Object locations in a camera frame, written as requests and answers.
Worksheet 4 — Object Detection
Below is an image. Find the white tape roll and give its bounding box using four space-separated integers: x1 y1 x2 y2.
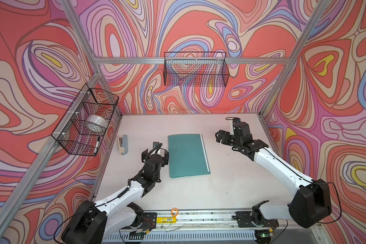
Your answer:
86 114 108 128

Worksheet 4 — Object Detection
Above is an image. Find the black wire basket left wall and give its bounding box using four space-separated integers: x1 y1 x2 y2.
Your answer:
51 84 119 157

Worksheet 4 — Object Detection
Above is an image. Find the black wire basket wall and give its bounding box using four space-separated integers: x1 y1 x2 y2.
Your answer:
163 51 230 87
51 84 119 157

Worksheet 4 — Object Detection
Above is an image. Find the black white marker pen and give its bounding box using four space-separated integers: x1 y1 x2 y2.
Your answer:
93 137 100 155

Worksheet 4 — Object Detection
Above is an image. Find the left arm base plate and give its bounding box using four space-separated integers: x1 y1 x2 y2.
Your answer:
130 212 157 231

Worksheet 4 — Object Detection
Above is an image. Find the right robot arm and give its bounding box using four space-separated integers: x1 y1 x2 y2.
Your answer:
215 118 332 228

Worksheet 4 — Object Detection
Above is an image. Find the black wire basket back wall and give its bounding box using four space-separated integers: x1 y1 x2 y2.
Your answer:
163 51 230 87

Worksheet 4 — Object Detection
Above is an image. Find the grey white stapler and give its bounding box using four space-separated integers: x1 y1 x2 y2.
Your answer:
117 135 128 156

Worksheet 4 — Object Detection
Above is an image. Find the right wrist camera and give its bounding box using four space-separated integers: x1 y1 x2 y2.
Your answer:
232 117 242 125

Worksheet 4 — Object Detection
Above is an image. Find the teal folder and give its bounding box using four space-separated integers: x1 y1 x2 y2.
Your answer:
168 134 210 178

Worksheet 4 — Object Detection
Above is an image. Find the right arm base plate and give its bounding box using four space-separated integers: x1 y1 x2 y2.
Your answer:
231 211 279 228

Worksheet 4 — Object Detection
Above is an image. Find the yellow cylinder with label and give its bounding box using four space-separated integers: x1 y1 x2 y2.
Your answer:
157 217 176 224

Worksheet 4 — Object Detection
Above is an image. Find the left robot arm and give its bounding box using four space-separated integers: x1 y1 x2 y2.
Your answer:
60 145 169 244

